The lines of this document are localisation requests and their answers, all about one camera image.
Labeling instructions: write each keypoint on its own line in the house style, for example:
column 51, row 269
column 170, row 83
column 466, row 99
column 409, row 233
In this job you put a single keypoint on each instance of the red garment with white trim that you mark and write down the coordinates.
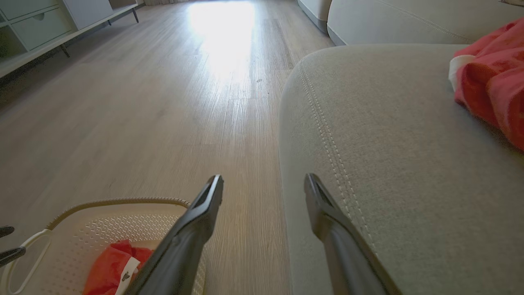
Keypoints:
column 491, row 82

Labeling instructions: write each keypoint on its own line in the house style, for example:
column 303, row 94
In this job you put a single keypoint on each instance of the cream perforated laundry basket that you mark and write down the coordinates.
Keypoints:
column 82, row 237

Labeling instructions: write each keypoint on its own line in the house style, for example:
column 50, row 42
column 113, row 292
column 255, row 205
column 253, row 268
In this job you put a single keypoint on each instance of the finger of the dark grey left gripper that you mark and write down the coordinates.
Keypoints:
column 11, row 256
column 5, row 231

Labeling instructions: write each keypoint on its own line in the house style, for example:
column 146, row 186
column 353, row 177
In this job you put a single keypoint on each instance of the grey fabric sofa seat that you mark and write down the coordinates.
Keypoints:
column 409, row 143

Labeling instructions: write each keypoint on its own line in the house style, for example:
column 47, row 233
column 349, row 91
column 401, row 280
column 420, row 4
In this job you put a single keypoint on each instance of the red garment with printed label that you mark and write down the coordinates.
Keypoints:
column 104, row 270

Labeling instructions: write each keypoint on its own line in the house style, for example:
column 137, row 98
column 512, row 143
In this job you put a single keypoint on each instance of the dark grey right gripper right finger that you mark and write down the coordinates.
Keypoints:
column 348, row 258

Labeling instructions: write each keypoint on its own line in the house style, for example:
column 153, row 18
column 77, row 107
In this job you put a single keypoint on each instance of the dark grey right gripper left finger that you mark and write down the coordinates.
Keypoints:
column 176, row 258

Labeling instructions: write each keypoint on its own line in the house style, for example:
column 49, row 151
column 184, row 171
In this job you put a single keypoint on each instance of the white low TV cabinet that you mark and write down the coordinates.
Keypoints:
column 41, row 28

